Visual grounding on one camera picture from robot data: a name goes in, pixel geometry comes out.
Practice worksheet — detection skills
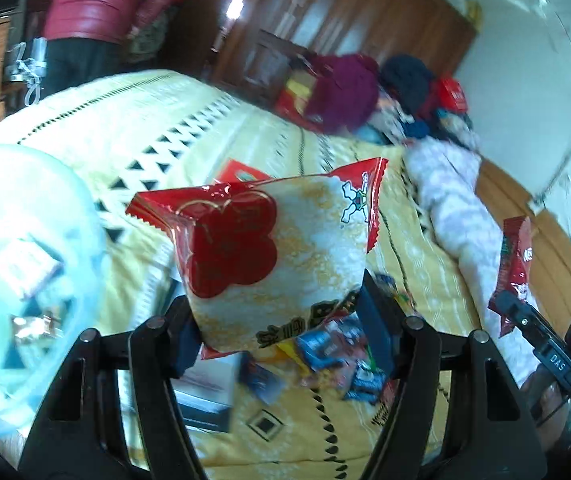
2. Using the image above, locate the red snack packet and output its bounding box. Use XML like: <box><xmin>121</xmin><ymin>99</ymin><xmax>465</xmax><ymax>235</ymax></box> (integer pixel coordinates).
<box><xmin>488</xmin><ymin>216</ymin><xmax>535</xmax><ymax>338</ymax></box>

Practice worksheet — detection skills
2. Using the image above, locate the red white rice cracker bag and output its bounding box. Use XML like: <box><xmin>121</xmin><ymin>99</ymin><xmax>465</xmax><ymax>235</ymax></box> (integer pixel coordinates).
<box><xmin>126</xmin><ymin>157</ymin><xmax>389</xmax><ymax>353</ymax></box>

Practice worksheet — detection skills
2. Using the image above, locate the person's left hand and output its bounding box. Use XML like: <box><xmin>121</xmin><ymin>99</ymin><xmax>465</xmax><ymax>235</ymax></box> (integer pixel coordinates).
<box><xmin>521</xmin><ymin>365</ymin><xmax>569</xmax><ymax>452</ymax></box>

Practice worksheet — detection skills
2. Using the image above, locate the wooden headboard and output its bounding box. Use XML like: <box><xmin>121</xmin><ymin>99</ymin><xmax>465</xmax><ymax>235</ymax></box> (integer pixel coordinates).
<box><xmin>474</xmin><ymin>159</ymin><xmax>571</xmax><ymax>340</ymax></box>

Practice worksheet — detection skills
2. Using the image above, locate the white barcode box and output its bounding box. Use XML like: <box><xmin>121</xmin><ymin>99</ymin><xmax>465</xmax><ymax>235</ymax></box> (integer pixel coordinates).
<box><xmin>171</xmin><ymin>353</ymin><xmax>242</xmax><ymax>432</ymax></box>

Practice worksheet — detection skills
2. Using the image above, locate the pile of small snack packets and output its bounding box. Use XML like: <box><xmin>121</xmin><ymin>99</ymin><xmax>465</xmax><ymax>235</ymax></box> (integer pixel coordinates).
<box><xmin>238</xmin><ymin>294</ymin><xmax>389</xmax><ymax>405</ymax></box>

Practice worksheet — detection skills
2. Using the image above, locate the yellow patterned bedspread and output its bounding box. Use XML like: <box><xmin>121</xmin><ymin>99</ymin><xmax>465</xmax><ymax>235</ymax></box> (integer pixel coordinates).
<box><xmin>0</xmin><ymin>70</ymin><xmax>479</xmax><ymax>479</ymax></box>

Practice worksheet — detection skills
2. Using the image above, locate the clear blue plastic basin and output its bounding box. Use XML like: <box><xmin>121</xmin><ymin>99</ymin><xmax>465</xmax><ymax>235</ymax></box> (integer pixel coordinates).
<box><xmin>0</xmin><ymin>145</ymin><xmax>106</xmax><ymax>437</ymax></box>

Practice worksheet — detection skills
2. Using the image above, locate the pink floral quilt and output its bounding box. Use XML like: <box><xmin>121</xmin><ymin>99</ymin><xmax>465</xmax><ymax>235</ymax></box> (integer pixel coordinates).
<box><xmin>404</xmin><ymin>139</ymin><xmax>537</xmax><ymax>385</ymax></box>

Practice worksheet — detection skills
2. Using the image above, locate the orange red carton box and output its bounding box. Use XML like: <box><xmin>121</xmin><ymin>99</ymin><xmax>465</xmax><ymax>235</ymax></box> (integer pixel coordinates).
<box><xmin>214</xmin><ymin>159</ymin><xmax>271</xmax><ymax>183</ymax></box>

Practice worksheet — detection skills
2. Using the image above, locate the dark clothes pile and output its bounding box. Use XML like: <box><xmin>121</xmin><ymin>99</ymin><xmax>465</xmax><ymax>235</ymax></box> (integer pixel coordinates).
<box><xmin>374</xmin><ymin>53</ymin><xmax>482</xmax><ymax>149</ymax></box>

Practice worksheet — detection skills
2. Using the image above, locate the maroon jacket pile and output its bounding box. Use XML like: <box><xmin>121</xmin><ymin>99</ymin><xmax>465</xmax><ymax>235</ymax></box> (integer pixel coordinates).
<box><xmin>304</xmin><ymin>53</ymin><xmax>379</xmax><ymax>133</ymax></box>

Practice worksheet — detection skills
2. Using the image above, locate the red yellow gift box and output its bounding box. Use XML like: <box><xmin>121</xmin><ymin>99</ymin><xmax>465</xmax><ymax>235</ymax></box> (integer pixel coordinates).
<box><xmin>273</xmin><ymin>68</ymin><xmax>321</xmax><ymax>132</ymax></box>

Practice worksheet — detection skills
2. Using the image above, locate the wooden wardrobe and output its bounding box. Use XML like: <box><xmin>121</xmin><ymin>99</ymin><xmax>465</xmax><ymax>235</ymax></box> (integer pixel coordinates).
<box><xmin>162</xmin><ymin>0</ymin><xmax>476</xmax><ymax>99</ymax></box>

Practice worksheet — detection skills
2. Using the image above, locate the wooden chair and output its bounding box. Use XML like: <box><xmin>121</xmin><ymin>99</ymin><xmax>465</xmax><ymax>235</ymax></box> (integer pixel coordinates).
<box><xmin>240</xmin><ymin>29</ymin><xmax>311</xmax><ymax>110</ymax></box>

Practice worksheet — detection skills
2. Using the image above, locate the person in red jacket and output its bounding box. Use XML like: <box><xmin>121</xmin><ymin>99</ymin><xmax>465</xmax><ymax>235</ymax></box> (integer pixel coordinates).
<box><xmin>41</xmin><ymin>0</ymin><xmax>179</xmax><ymax>98</ymax></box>

